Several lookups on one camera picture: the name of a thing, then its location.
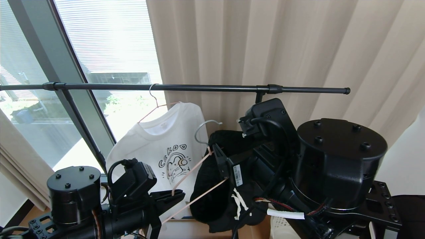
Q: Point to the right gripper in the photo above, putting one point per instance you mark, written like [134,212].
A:
[265,172]

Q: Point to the white laundry basket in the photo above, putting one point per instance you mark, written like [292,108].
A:
[282,229]

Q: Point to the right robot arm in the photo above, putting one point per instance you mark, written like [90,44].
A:
[338,166]

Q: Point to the beige curtain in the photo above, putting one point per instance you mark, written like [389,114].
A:
[20,159]
[265,43]

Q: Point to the black shorts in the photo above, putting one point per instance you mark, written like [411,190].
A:
[212,199]

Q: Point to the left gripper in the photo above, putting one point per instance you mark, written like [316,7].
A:
[126,222]

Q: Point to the white printed t-shirt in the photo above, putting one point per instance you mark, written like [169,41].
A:
[149,149]

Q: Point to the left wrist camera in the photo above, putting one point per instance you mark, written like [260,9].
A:
[132,182]

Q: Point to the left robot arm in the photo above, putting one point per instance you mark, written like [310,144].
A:
[73,196]

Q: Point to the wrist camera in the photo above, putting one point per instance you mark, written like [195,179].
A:
[132,182]
[272,116]

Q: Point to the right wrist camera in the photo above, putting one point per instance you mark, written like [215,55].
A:
[272,116]

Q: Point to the black clothes rack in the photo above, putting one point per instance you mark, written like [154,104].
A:
[199,88]

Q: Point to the pink clothes hanger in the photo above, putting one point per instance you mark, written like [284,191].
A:
[196,168]
[146,116]

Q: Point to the window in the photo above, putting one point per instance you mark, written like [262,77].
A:
[109,39]

